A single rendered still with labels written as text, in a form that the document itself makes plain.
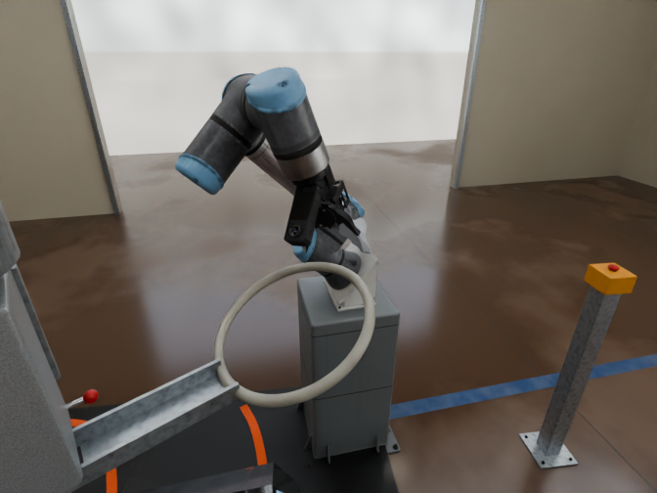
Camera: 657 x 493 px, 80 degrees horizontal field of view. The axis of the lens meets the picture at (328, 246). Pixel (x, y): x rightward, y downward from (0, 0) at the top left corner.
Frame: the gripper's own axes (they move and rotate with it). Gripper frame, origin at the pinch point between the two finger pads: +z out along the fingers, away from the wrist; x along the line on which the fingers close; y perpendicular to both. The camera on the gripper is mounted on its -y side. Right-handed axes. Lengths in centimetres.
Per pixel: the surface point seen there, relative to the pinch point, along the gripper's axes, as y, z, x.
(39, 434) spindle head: -48, -2, 39
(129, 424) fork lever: -37, 22, 50
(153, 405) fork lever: -31, 24, 48
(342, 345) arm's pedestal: 30, 86, 36
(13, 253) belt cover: -30, -29, 37
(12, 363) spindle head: -42, -17, 36
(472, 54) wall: 532, 144, 34
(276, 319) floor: 92, 165, 140
